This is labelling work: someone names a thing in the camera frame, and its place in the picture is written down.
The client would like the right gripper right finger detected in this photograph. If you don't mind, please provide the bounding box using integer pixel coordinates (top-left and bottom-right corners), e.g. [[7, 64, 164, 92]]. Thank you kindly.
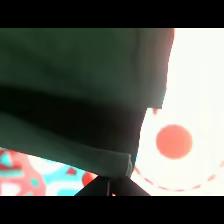
[[109, 175, 152, 197]]

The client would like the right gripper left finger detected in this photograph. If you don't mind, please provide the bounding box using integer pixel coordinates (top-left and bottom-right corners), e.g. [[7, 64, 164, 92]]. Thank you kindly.
[[73, 176, 110, 197]]

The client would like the dark green T-shirt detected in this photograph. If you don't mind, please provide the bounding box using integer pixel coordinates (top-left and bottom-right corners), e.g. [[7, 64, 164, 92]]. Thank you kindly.
[[0, 27, 176, 179]]

